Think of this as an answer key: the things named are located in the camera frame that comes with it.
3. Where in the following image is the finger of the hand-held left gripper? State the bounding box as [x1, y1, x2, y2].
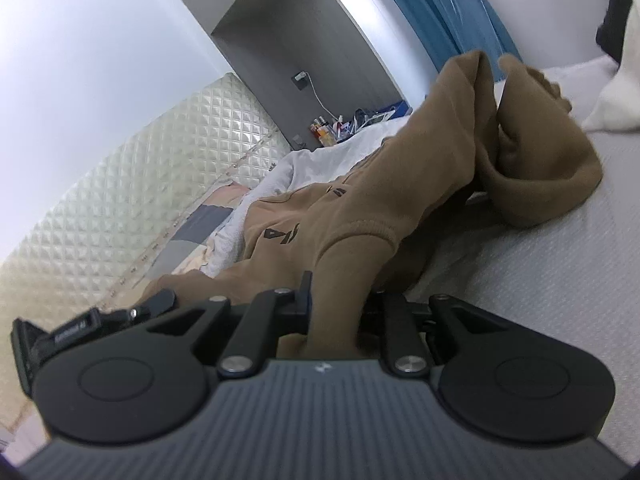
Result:
[99, 289, 180, 332]

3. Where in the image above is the cluster of toiletry bottles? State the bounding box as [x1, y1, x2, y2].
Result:
[307, 114, 352, 149]

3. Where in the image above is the cream quilted headboard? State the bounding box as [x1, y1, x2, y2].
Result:
[0, 72, 294, 443]

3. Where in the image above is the white quilt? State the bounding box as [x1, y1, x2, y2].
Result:
[200, 114, 417, 277]

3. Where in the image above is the grey pink patchwork pillow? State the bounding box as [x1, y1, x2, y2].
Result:
[145, 182, 252, 281]

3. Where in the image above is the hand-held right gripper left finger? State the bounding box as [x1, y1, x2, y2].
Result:
[145, 270, 314, 380]

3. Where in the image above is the grey wardrobe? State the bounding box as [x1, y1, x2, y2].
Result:
[150, 0, 407, 152]

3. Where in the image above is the white charging cable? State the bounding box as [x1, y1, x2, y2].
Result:
[306, 73, 342, 119]

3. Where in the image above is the bed with white sheet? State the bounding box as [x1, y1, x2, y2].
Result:
[390, 55, 640, 480]

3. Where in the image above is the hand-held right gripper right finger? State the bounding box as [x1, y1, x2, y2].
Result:
[360, 293, 506, 379]

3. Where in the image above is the brown sweatshirt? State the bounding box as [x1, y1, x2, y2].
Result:
[137, 50, 604, 361]

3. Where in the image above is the blue covered chair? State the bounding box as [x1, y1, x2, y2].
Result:
[434, 0, 506, 81]

